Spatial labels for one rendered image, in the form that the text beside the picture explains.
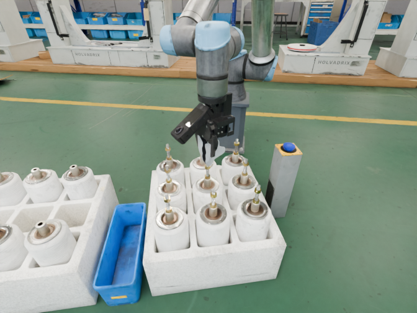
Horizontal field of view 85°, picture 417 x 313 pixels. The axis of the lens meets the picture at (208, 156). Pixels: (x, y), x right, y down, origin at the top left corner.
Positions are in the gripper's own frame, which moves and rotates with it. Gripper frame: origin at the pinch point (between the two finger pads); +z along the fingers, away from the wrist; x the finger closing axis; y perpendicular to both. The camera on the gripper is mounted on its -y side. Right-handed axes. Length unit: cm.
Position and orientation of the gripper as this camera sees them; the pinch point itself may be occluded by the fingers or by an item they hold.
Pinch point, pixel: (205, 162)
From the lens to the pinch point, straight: 67.1
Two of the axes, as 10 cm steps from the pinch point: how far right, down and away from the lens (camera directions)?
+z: 0.0, 8.2, 5.7
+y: 8.2, -3.2, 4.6
